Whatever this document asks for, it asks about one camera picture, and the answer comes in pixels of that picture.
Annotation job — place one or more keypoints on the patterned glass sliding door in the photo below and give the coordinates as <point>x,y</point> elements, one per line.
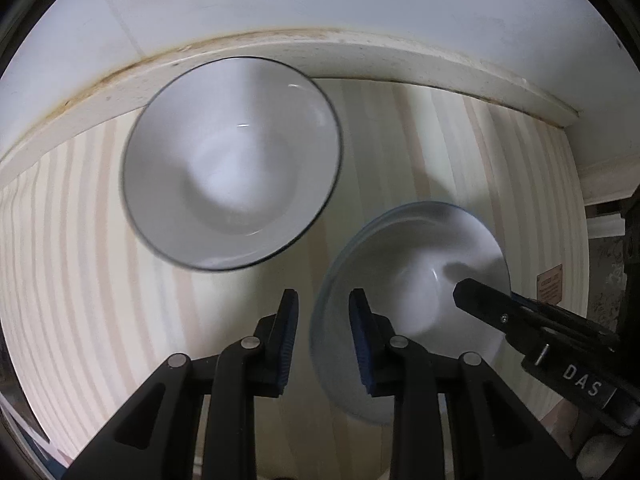
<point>625,270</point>

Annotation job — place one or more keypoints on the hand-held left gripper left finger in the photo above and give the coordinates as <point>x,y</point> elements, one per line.
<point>286,340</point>

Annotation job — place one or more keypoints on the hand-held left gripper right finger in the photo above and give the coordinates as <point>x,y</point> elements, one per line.
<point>361,340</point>

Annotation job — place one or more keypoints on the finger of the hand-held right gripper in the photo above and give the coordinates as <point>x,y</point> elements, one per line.
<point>485,305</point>
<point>575,322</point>

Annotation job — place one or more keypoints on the dark rimmed white bowl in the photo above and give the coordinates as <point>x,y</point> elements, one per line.
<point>230,160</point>

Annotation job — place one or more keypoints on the striped cat printed tablecloth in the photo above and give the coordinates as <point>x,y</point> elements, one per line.
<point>75,260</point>

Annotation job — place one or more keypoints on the brown tablecloth label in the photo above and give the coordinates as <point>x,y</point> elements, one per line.
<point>550,285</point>

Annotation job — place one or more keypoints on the white bowl cartoon print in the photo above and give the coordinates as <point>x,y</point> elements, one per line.
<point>410,285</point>

